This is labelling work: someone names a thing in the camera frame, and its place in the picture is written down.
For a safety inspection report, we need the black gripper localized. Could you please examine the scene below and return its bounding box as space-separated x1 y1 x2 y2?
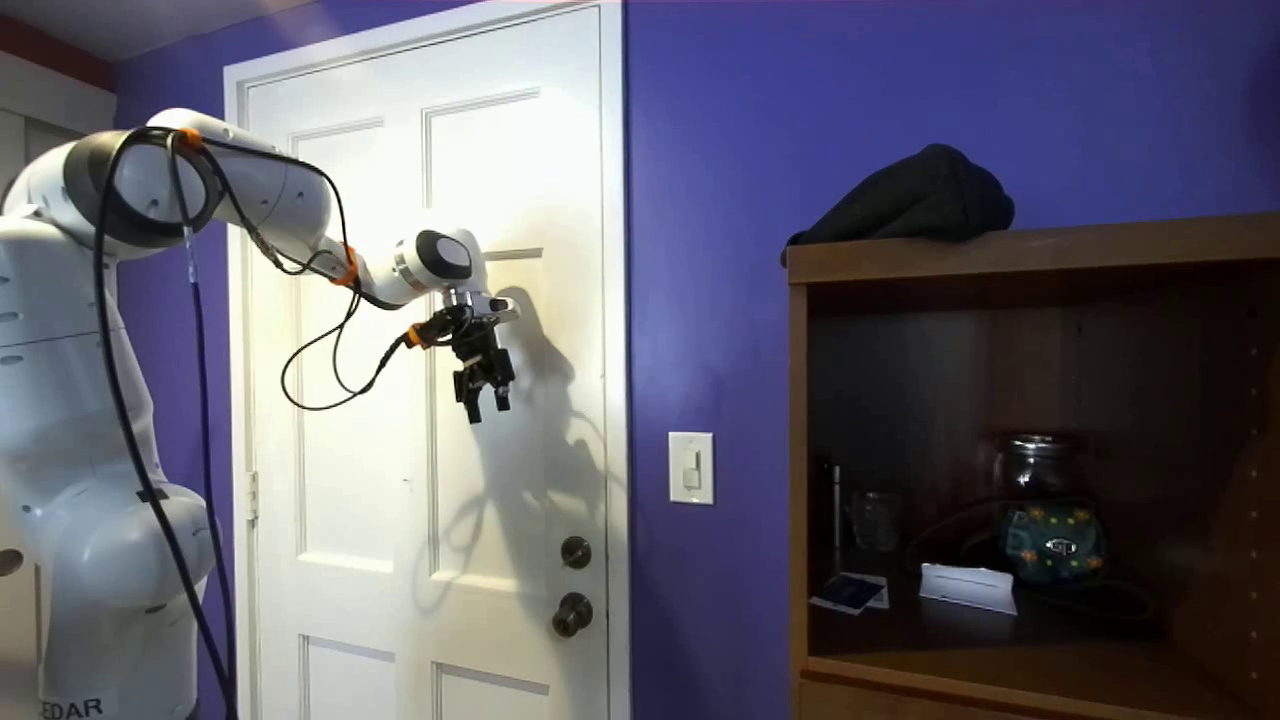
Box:
447 337 518 429

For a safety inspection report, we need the black head sock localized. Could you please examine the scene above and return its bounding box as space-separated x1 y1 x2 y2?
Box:
781 141 1019 260

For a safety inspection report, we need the dark round door knob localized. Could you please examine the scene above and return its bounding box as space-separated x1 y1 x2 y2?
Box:
546 586 599 640

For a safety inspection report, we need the white panelled door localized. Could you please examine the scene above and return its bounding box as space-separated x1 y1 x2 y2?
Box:
221 0 633 720

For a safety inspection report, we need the small dark flat box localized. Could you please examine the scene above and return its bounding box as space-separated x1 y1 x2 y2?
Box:
807 567 895 618

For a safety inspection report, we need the white folded paper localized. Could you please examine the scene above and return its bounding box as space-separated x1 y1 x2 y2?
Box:
915 558 1023 618

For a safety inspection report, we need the brown wooden bookshelf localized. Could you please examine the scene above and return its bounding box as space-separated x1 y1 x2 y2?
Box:
785 217 1280 720

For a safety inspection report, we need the glass vase with teal band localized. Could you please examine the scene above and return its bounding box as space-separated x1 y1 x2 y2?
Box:
995 429 1113 591

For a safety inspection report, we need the thin black looped cable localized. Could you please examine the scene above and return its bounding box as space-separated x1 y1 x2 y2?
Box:
275 279 419 417

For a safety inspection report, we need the white light switch plate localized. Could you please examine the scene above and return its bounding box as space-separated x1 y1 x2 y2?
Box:
664 429 716 510

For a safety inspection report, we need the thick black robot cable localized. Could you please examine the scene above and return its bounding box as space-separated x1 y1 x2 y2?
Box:
89 124 249 720

